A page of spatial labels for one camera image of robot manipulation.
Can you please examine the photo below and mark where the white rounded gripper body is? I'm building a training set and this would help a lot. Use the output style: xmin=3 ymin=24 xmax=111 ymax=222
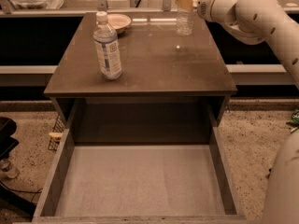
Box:
xmin=197 ymin=0 xmax=230 ymax=21

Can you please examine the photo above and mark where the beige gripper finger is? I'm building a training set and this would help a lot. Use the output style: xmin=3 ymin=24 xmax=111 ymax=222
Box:
xmin=175 ymin=0 xmax=198 ymax=12

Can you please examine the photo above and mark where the clear small water bottle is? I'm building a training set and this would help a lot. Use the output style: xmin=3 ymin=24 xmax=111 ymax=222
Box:
xmin=177 ymin=6 xmax=197 ymax=35

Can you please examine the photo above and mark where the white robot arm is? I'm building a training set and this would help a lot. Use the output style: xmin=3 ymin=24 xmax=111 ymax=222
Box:
xmin=176 ymin=0 xmax=299 ymax=224

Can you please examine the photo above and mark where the brown cabinet with counter top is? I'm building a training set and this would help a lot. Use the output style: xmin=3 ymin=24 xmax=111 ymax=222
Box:
xmin=45 ymin=12 xmax=236 ymax=144

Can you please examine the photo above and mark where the labelled water bottle white cap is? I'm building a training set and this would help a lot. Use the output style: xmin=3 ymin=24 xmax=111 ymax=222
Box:
xmin=93 ymin=11 xmax=122 ymax=80

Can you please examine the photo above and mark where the open grey top drawer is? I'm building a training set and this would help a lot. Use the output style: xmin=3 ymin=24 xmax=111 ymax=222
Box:
xmin=33 ymin=97 xmax=245 ymax=224

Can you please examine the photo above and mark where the white ceramic bowl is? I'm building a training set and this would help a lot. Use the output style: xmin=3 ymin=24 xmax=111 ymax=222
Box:
xmin=107 ymin=14 xmax=132 ymax=34

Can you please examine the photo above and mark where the green snack packet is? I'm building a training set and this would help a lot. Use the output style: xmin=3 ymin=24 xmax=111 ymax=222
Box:
xmin=287 ymin=109 xmax=299 ymax=133

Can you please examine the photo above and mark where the clear glass jar on floor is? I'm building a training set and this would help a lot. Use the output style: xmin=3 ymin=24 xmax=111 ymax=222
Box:
xmin=0 ymin=159 xmax=20 ymax=179

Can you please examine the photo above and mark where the black chair base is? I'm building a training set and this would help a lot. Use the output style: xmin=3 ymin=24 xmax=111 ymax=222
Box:
xmin=0 ymin=117 xmax=36 ymax=216

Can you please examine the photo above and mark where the black wire basket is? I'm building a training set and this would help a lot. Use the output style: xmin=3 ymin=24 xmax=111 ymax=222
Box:
xmin=48 ymin=117 xmax=64 ymax=151

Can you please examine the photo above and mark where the black cable on floor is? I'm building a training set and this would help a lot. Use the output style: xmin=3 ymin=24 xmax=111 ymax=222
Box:
xmin=0 ymin=180 xmax=44 ymax=203

